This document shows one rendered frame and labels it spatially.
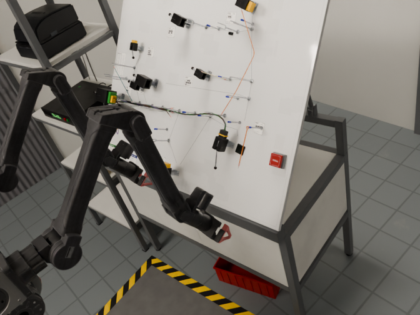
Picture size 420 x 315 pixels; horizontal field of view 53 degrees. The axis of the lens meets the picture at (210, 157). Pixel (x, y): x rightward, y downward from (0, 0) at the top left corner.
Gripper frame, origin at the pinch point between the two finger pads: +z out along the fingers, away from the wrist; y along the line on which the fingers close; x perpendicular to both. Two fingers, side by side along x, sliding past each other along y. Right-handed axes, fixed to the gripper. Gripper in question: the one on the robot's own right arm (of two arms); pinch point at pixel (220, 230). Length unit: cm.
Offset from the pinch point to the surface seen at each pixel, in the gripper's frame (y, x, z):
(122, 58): 110, -47, -6
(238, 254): 26, 11, 58
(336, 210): 2, -34, 80
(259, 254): 12, 4, 52
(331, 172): 2, -46, 54
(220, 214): 23.6, -3.4, 25.9
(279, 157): 1.2, -34.9, 10.8
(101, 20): 279, -91, 53
